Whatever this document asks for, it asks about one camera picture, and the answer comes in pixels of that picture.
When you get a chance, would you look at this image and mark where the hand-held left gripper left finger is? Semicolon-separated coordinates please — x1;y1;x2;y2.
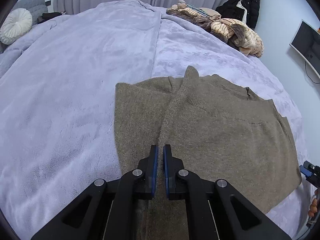
30;144;158;240

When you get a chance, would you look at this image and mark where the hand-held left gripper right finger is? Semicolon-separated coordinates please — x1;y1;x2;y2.
163;144;293;240

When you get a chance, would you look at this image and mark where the person's right hand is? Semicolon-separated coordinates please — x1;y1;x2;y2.
308;197;319;218

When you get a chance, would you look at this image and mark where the olive brown knit sweater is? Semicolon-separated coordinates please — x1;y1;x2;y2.
114;65;302;240

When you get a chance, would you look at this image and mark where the lavender fleece blanket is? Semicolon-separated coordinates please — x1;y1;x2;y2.
0;0;310;240

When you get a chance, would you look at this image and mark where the black hanging jacket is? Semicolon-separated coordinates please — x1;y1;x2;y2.
215;0;261;29

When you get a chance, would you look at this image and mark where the black monitor cable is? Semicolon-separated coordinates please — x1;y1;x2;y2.
304;61;320;83

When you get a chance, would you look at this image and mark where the grey quilted headboard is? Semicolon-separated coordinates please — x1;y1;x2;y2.
0;0;47;53

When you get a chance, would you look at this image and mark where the small cream striped garment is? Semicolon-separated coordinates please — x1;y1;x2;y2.
175;4;201;18

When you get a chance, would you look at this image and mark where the round white pleated pillow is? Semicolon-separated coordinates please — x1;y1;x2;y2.
0;8;33;45

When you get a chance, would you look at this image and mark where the beige garment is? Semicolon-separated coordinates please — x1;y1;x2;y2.
200;7;222;20

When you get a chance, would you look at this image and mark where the black bedside object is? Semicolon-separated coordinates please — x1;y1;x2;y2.
37;11;67;24

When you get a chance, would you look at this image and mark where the brown fuzzy garment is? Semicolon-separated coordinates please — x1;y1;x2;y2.
166;8;225;39

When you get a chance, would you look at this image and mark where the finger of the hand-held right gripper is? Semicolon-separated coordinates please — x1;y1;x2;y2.
303;161;320;172
299;166;320;188

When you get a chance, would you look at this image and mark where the large cream striped garment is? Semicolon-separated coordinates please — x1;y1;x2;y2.
211;18;264;58

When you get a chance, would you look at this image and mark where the wall monitor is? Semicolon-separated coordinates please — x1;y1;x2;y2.
289;19;320;79

